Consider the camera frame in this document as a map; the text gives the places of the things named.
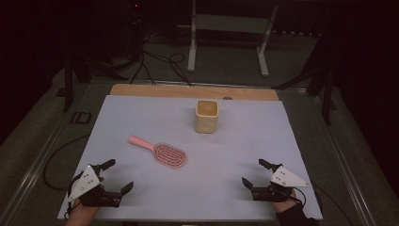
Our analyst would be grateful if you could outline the black cable loop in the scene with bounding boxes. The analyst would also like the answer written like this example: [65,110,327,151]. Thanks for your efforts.
[42,133,91,192]

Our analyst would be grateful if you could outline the person's left hand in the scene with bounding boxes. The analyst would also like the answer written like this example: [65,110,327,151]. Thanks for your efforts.
[65,176,104,226]

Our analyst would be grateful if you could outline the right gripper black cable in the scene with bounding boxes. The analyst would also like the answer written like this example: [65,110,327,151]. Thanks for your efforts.
[293,181,355,226]

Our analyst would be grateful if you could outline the person's right hand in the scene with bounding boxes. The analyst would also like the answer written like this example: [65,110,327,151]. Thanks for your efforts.
[270,189,303,215]

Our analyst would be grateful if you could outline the black tripod stand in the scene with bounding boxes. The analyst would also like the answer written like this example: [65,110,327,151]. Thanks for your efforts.
[270,27,338,126]
[56,37,130,113]

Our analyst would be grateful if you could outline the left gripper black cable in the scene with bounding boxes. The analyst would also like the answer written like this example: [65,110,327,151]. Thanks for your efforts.
[63,175,83,220]

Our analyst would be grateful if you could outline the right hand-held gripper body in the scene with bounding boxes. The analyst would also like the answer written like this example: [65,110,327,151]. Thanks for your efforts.
[251,165,311,202]

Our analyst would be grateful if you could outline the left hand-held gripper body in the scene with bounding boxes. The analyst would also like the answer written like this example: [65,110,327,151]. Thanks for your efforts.
[67,164,123,208]

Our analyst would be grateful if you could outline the metal floor rail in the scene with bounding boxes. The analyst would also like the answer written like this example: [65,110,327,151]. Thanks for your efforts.
[0,103,79,226]
[309,93,377,226]

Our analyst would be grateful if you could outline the white table mat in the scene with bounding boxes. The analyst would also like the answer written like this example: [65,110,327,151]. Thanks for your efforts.
[56,94,324,222]

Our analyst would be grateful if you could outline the beige square cup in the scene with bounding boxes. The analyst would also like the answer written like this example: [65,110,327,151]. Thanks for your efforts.
[194,99,220,135]

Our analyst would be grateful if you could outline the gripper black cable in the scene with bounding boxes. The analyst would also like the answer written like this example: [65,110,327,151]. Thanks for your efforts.
[63,175,83,220]
[293,181,355,226]

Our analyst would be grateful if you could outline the black floor cable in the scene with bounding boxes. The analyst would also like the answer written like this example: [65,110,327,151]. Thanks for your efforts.
[129,34,195,88]

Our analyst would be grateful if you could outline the pink hairbrush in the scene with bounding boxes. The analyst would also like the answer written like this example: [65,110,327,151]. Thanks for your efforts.
[127,135,188,170]

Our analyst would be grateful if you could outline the white metal stand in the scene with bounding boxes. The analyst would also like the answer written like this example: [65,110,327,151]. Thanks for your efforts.
[186,0,280,78]

